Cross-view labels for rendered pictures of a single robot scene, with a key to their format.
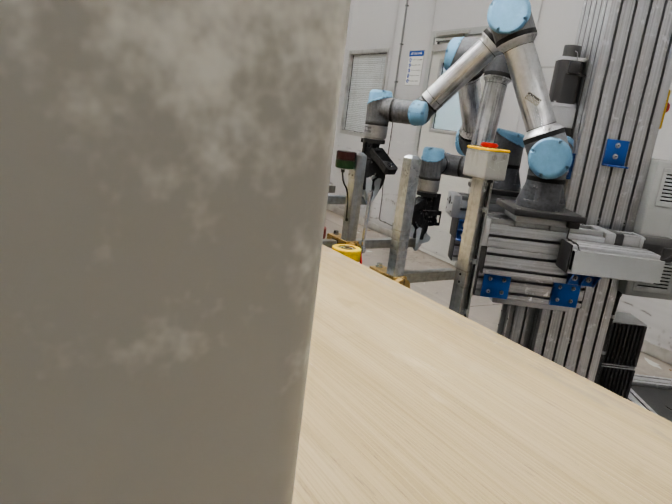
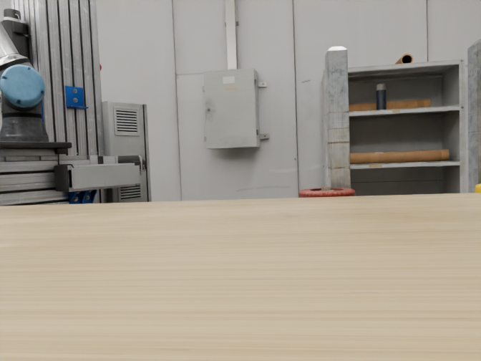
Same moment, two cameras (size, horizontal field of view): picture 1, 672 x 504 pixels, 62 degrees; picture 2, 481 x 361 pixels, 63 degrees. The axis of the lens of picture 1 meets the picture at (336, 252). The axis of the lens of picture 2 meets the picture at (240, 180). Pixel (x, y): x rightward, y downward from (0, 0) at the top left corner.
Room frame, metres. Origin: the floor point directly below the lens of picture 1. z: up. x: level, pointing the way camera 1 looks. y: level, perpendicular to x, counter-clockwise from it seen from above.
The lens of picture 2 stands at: (0.37, -0.06, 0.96)
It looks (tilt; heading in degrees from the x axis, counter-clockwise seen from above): 3 degrees down; 309
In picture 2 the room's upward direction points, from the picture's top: 2 degrees counter-clockwise
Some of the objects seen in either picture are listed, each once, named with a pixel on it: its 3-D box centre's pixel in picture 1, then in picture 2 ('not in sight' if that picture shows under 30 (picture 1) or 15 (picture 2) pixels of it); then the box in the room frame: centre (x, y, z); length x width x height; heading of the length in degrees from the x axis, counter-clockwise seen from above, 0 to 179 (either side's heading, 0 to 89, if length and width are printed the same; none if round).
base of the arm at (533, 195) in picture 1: (542, 192); (23, 129); (1.79, -0.63, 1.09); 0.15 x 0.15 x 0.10
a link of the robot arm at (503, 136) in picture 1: (506, 146); not in sight; (2.29, -0.63, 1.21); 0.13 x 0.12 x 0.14; 61
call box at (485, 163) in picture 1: (485, 164); not in sight; (1.30, -0.32, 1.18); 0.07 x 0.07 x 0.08; 34
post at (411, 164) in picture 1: (399, 241); not in sight; (1.52, -0.17, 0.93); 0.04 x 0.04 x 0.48; 34
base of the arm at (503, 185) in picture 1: (503, 175); not in sight; (2.29, -0.64, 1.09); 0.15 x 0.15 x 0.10
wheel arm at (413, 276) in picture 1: (398, 278); not in sight; (1.58, -0.19, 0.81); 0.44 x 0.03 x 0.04; 124
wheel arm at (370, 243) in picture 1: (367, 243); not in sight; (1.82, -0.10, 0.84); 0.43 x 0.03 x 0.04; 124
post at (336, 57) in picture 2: not in sight; (338, 180); (0.68, -0.73, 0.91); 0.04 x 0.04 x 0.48; 34
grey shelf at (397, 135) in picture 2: not in sight; (387, 179); (1.35, -2.94, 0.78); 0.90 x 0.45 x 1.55; 30
